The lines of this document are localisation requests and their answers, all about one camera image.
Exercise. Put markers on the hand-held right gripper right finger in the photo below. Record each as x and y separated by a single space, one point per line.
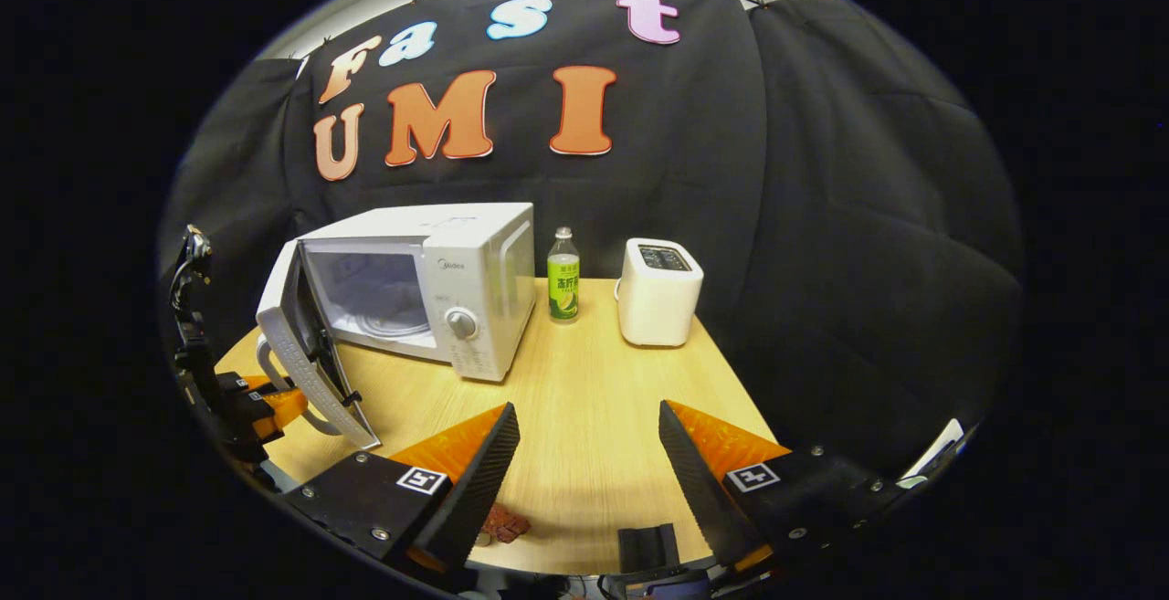
703 490

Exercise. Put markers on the white toaster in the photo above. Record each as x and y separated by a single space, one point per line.
658 308

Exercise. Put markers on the white flat object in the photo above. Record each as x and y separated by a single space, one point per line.
936 449

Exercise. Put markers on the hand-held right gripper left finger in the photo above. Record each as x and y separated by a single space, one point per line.
475 490

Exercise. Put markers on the small black block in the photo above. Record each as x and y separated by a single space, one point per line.
648 547

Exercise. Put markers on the white microwave oven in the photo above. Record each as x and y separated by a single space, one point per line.
475 244

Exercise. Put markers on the glass turntable plate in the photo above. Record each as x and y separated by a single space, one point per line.
393 326

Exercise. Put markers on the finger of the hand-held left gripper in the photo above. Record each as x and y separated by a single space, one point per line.
288 406

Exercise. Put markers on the brown meat piece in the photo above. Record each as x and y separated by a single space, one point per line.
505 524

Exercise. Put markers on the green label drink bottle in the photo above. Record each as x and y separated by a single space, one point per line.
563 289

